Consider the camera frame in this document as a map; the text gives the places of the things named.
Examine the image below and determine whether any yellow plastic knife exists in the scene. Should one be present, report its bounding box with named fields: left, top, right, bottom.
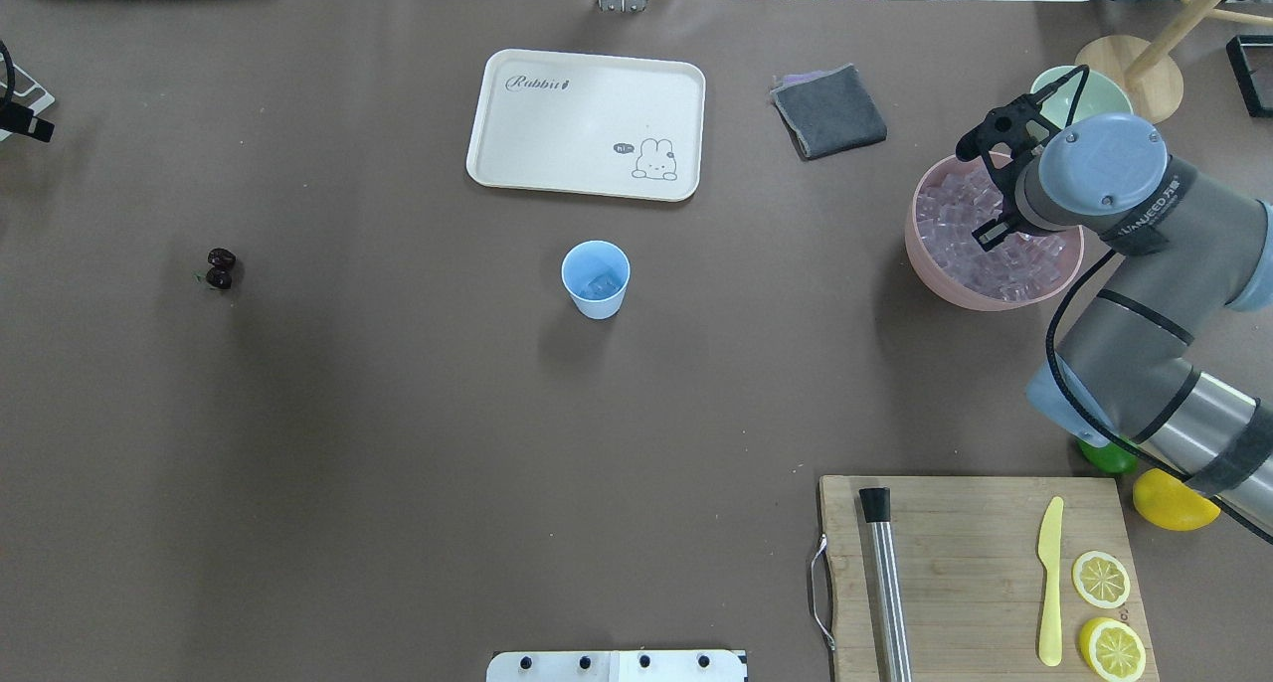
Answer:
left=1036, top=496, right=1064, bottom=667

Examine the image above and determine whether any clear ice cube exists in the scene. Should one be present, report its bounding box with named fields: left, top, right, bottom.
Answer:
left=579, top=271, right=624, bottom=302

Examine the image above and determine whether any light blue plastic cup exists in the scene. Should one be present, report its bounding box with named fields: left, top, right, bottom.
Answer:
left=561, top=240, right=631, bottom=319

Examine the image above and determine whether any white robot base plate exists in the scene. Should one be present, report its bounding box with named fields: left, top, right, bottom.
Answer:
left=485, top=649, right=750, bottom=681

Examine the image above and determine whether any pink bowl of ice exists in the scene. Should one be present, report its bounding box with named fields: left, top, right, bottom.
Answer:
left=904, top=155, right=1085, bottom=312

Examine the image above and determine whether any cream rabbit tray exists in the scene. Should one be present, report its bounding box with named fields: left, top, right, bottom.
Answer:
left=465, top=50, right=707, bottom=204

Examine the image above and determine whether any dark cherry pair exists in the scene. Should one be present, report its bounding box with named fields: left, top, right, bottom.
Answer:
left=193, top=248, right=238, bottom=291

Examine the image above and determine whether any yellow lemon near board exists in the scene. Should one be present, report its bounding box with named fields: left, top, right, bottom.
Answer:
left=1132, top=470, right=1221, bottom=532

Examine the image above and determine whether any lemon slice lower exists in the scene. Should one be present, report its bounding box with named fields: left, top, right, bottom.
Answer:
left=1078, top=617, right=1150, bottom=681

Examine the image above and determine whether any wooden glass stand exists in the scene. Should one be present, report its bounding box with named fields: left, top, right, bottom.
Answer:
left=1074, top=0, right=1270, bottom=123

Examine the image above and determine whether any green lime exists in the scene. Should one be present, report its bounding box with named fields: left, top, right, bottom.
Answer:
left=1076, top=440, right=1141, bottom=475

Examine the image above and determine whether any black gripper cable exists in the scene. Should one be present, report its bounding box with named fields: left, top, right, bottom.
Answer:
left=1044, top=64, right=1273, bottom=545

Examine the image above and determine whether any lemon slice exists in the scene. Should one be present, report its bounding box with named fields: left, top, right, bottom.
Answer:
left=1071, top=550, right=1132, bottom=609
left=1078, top=617, right=1150, bottom=681

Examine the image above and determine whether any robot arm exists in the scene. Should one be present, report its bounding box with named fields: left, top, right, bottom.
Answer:
left=956, top=106, right=1270, bottom=539

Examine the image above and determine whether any grey folded cloth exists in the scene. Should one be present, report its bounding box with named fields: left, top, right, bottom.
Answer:
left=770, top=64, right=889, bottom=160

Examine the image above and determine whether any wooden cutting board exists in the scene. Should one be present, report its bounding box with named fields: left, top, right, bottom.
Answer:
left=819, top=475, right=1152, bottom=681

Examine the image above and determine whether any mint green bowl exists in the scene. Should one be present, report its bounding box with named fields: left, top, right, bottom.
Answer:
left=1040, top=71, right=1134, bottom=129

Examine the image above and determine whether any lemon slice upper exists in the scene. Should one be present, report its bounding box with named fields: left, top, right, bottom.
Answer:
left=1071, top=550, right=1132, bottom=609

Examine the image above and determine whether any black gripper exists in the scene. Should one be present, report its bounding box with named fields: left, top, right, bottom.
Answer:
left=973, top=160, right=1045, bottom=253

